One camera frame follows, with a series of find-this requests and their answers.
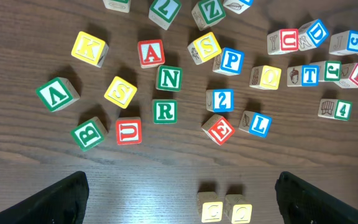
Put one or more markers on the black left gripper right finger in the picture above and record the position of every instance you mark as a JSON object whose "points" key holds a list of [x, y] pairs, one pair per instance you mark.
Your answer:
{"points": [[301, 202]]}

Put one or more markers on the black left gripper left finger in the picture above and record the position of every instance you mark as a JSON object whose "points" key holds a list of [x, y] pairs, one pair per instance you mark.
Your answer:
{"points": [[64, 202]]}

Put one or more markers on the yellow o block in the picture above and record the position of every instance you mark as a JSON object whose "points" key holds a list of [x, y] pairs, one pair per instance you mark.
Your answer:
{"points": [[265, 77], [237, 209]]}

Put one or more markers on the yellow C letter block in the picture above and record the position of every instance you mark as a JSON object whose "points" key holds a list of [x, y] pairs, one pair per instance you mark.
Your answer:
{"points": [[209, 207]]}

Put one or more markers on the blue l block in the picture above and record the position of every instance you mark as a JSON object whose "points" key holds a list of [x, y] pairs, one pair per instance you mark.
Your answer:
{"points": [[255, 123], [237, 6]]}

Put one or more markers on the green R letter block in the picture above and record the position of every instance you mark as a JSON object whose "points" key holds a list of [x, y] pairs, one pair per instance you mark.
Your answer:
{"points": [[164, 111]]}

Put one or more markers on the green B letter block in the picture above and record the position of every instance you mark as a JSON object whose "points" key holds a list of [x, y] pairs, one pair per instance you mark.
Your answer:
{"points": [[89, 134]]}

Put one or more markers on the red U block lower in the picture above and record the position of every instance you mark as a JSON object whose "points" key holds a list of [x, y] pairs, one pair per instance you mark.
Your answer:
{"points": [[129, 131]]}

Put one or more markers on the red u block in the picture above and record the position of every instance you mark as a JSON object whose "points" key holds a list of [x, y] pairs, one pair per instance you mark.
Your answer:
{"points": [[129, 131], [282, 41]]}

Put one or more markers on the green 4 number block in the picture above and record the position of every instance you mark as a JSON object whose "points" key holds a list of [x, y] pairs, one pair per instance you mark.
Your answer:
{"points": [[335, 109]]}

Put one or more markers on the green V letter block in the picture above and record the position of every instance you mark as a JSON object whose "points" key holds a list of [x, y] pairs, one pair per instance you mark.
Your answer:
{"points": [[57, 94]]}

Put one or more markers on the red E block lower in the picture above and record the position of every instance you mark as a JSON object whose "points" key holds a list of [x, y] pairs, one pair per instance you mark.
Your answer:
{"points": [[218, 129]]}

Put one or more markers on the yellow S block lower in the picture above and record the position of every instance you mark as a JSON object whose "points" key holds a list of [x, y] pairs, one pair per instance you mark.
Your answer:
{"points": [[120, 92]]}

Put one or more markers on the yellow s block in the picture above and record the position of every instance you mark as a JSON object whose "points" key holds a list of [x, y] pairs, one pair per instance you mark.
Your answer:
{"points": [[204, 48], [120, 92]]}

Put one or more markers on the blue T letter block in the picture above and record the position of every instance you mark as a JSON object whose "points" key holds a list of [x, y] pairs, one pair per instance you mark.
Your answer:
{"points": [[303, 75]]}

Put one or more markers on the blue 2 number block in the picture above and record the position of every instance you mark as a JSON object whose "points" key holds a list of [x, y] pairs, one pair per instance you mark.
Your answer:
{"points": [[220, 100]]}

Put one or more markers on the green J block right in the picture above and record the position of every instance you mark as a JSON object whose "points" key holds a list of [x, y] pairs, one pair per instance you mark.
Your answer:
{"points": [[329, 71]]}

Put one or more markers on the yellow K letter block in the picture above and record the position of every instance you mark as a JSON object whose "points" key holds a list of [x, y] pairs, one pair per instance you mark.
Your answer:
{"points": [[90, 49]]}

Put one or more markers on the blue P letter block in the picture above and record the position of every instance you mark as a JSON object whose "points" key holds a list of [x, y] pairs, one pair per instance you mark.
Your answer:
{"points": [[229, 62]]}

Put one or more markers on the green N letter block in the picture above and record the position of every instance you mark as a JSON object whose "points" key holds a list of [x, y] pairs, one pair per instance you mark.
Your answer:
{"points": [[169, 78]]}

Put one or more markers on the red U block upper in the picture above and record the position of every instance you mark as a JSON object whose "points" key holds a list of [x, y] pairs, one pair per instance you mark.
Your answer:
{"points": [[282, 41]]}

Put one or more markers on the blue 5 number block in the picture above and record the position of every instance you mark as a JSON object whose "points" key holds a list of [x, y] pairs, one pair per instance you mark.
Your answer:
{"points": [[344, 43]]}

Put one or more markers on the blue D block left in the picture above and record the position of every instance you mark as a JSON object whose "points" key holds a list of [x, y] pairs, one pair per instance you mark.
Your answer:
{"points": [[312, 34]]}

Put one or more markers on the red A letter block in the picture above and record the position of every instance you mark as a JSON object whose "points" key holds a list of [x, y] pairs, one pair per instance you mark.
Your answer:
{"points": [[151, 53]]}

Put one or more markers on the yellow S block upper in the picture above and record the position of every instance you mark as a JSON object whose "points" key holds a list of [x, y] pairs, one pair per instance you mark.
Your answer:
{"points": [[204, 48]]}

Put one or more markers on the green J letter block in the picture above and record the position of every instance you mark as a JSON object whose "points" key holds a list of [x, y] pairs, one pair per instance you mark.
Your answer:
{"points": [[118, 5]]}

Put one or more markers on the blue L block top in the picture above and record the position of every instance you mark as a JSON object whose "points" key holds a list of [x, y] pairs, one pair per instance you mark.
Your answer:
{"points": [[237, 6]]}

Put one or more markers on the green Z letter block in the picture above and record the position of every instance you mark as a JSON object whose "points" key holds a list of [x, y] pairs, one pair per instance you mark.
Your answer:
{"points": [[208, 13]]}

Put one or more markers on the green 7 number block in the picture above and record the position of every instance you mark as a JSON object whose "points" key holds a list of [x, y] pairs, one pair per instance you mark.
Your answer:
{"points": [[163, 12]]}

